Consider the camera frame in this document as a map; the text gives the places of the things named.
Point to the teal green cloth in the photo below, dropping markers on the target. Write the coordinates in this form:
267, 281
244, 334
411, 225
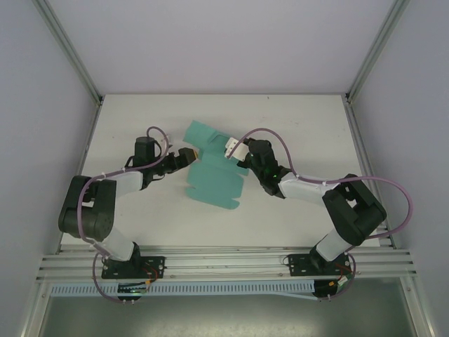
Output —
210, 179

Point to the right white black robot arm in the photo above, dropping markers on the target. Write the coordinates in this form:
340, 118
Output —
354, 210

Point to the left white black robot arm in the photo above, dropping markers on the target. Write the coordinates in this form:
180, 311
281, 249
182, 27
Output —
87, 210

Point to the black controller board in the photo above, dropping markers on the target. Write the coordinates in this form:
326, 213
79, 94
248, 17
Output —
131, 289
329, 288

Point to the grey metal sheet panel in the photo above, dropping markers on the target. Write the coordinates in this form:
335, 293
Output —
224, 316

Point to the aluminium table side rail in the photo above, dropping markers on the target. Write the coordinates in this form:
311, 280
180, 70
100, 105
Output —
365, 158
82, 168

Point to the aluminium mounting rail beam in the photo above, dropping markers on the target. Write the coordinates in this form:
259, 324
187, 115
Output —
224, 259

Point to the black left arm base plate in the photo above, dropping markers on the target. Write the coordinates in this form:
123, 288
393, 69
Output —
158, 263

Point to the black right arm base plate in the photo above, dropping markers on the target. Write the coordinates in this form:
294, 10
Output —
298, 265

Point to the aluminium frame post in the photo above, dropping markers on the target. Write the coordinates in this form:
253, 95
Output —
70, 52
377, 52

